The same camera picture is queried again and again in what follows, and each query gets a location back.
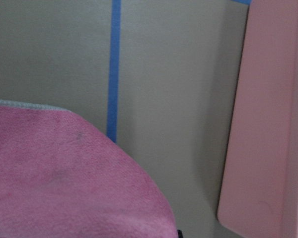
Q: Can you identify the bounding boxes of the pink microfiber cloth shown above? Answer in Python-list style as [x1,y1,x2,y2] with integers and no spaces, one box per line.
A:
[0,100,178,238]

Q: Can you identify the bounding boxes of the pink plastic bin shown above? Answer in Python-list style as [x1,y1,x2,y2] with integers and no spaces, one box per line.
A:
[218,0,298,238]

